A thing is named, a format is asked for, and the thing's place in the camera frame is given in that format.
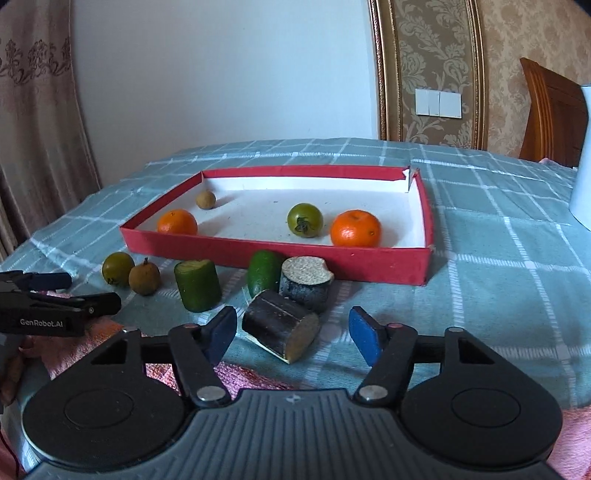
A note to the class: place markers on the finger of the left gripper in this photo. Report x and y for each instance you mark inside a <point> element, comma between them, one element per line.
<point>17,280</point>

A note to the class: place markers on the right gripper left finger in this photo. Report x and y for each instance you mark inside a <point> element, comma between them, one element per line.
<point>196,350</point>

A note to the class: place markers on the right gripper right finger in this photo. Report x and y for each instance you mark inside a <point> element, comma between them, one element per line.
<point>388,350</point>

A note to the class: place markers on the cut green cucumber piece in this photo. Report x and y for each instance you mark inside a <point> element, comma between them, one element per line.
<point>198,285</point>

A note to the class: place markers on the dark sugarcane piece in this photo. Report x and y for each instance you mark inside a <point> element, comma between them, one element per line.
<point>306,280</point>
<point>280,325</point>

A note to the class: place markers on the smooth green tomato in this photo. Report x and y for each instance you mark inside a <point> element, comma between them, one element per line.
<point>116,268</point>

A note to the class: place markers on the brown longan with stem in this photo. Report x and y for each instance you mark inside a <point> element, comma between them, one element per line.
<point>144,279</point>

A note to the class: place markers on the whole small green cucumber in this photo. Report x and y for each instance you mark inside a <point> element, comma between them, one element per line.
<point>264,272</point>

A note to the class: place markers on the large orange mandarin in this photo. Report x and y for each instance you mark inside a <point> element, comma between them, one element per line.
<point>356,228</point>

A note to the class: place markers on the small orange mandarin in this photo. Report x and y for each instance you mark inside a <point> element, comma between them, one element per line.
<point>177,221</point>

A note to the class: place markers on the round brown longan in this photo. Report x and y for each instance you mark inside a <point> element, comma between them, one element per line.
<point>205,200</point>

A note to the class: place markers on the green tomato with stem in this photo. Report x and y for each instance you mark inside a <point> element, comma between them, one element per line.
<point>305,220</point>

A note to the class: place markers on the person right hand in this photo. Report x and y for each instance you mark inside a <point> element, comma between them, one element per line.
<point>26,355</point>

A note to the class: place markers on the pink towel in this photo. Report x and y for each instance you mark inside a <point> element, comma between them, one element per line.
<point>119,414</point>

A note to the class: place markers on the beige patterned curtain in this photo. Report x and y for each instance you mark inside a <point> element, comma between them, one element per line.
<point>46,162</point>

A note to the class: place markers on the red cardboard tray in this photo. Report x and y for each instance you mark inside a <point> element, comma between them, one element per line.
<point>251,209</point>

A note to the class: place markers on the green plaid bedsheet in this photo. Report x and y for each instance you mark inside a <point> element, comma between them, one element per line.
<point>510,265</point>

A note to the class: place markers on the white electric kettle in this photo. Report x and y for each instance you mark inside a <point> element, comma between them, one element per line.
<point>580,201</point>

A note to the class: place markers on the white wall switch panel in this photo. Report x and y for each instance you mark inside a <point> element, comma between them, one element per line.
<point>436,103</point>

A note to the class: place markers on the gold ornate wall frame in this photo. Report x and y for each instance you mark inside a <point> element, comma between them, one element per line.
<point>432,45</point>

